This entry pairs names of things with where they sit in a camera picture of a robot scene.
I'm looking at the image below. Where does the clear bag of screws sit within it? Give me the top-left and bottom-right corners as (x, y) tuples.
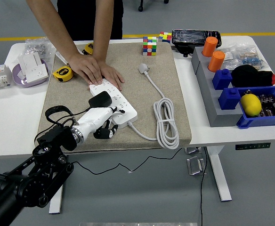
(24, 38), (57, 59)

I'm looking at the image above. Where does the white switch plate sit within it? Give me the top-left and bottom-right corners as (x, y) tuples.
(55, 51), (70, 65)

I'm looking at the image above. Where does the blue block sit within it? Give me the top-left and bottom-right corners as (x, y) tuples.
(218, 87), (243, 111)
(212, 68), (233, 90)

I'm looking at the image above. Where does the black floor cable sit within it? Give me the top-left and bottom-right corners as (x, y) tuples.
(199, 147), (208, 226)

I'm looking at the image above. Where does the silver metal bracket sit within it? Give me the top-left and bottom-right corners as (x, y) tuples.
(184, 147), (203, 155)
(186, 155), (208, 176)

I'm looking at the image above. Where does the black wrapped box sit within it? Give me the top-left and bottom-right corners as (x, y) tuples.
(171, 29), (222, 57)

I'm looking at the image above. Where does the white wall socket panel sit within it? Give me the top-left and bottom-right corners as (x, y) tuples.
(25, 63), (50, 84)

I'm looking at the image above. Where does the thin black plug cord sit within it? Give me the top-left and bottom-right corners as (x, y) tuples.
(73, 105), (183, 175)

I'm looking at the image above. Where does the white power strip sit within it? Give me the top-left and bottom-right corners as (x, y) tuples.
(89, 79), (138, 129)

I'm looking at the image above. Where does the black cloth with red end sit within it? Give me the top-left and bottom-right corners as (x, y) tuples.
(231, 65), (275, 88)

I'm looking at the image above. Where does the blue plastic bin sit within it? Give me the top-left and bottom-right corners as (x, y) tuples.
(235, 85), (275, 129)

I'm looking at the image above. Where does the grey block holder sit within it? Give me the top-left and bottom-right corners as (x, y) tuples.
(191, 46), (244, 128)

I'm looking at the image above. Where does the person's right hand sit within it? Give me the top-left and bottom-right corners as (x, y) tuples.
(67, 51), (104, 86)

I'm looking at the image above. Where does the large Rubik's cube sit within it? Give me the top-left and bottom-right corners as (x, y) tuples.
(142, 36), (158, 57)

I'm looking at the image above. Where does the person's left hand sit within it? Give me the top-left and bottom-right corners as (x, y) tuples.
(98, 60), (126, 91)

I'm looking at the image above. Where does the black table control panel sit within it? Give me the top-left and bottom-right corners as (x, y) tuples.
(235, 142), (271, 151)

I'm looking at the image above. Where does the black chair base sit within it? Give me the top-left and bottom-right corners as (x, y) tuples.
(137, 0), (170, 12)

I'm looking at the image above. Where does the yellow black tape measure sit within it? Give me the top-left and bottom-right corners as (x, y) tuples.
(82, 42), (95, 55)

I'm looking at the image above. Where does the clear bag of white parts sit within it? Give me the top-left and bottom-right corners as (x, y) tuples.
(218, 46), (244, 69)

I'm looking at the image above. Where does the black plug adapter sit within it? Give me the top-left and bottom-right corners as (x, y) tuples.
(88, 91), (113, 109)

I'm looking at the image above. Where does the person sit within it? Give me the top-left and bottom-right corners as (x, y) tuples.
(57, 0), (124, 42)

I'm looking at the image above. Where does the dark capacitors pile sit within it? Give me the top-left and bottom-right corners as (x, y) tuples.
(257, 93), (275, 117)

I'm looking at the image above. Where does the white power cord with plug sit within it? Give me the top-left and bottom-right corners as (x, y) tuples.
(128, 63), (180, 150)

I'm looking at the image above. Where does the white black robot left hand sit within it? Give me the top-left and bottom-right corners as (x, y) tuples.
(75, 105), (127, 140)

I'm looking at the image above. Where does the orange cylinder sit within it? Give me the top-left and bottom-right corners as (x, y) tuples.
(202, 36), (219, 57)
(207, 50), (226, 73)

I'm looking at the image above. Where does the purple bowl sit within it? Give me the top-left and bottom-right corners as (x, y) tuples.
(12, 58), (51, 89)

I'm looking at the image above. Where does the small Rubik's cube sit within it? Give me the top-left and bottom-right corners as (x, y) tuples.
(158, 32), (172, 44)

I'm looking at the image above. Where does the yellow lemon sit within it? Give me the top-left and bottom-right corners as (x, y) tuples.
(240, 94), (262, 117)

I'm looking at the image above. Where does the clear bag of blue parts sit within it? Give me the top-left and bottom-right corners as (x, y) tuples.
(236, 43), (267, 71)

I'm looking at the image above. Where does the grey-brown mat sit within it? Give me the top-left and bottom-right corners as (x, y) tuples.
(37, 42), (192, 153)

